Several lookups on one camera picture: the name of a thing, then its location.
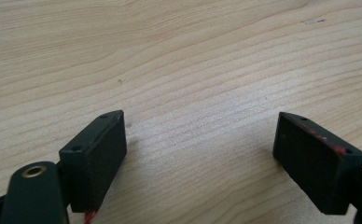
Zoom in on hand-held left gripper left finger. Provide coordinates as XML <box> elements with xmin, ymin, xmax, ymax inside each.
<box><xmin>58</xmin><ymin>109</ymin><xmax>128</xmax><ymax>224</ymax></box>

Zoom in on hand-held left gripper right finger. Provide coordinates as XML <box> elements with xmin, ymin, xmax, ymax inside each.
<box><xmin>272</xmin><ymin>111</ymin><xmax>362</xmax><ymax>216</ymax></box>

